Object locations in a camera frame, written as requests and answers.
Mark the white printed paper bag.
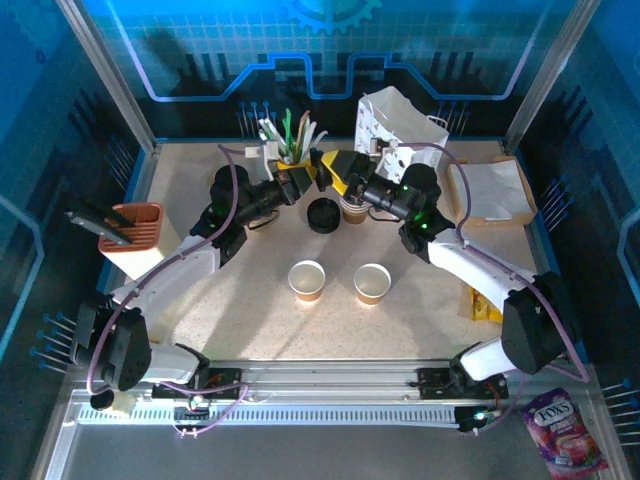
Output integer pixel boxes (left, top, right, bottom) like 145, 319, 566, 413
353, 85, 450, 177

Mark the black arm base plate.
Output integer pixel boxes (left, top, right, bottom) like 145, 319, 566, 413
417, 367, 509, 401
152, 367, 244, 400

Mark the aluminium frame post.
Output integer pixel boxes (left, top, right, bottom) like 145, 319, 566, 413
55, 0, 162, 154
502, 0, 604, 154

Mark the yellow snack packet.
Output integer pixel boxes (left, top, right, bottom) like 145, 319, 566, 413
458, 285, 504, 324

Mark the orange and cream knife block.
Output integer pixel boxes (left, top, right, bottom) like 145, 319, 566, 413
97, 201, 174, 281

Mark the brown paper cup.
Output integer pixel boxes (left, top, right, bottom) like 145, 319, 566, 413
353, 262, 393, 306
287, 259, 327, 303

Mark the white paper wrapped straw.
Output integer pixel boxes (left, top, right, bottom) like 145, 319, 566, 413
257, 117, 289, 161
267, 119, 294, 160

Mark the black round knob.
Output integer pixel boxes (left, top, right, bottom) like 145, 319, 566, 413
89, 388, 115, 412

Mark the stack of brown paper cups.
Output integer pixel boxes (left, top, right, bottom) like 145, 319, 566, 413
339, 193, 374, 225

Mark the clear wrapped straw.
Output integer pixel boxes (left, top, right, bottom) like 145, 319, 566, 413
305, 129, 330, 160
301, 119, 318, 161

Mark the green wrapped straw folded tip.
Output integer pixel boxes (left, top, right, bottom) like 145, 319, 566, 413
282, 108, 297, 162

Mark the brown paper wrapped straw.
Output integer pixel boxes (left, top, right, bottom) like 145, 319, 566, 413
296, 110, 312, 162

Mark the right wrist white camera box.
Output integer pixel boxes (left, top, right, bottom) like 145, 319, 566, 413
368, 137, 402, 176

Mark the stack of black cup lids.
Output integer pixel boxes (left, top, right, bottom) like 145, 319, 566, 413
306, 196, 344, 235

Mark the black handled knife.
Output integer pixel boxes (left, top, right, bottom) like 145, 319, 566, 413
79, 198, 139, 229
64, 209, 135, 246

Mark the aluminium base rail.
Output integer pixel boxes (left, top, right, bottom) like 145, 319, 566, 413
64, 358, 599, 401

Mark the small black box with LED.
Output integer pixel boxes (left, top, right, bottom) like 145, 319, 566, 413
457, 405, 501, 435

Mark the small circuit board with LED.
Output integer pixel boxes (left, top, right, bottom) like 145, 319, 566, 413
174, 394, 211, 416

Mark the purple Fox's candy bag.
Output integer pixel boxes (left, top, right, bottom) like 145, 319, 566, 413
518, 386, 610, 480

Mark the white slotted cable duct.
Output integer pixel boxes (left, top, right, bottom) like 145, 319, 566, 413
77, 403, 461, 427

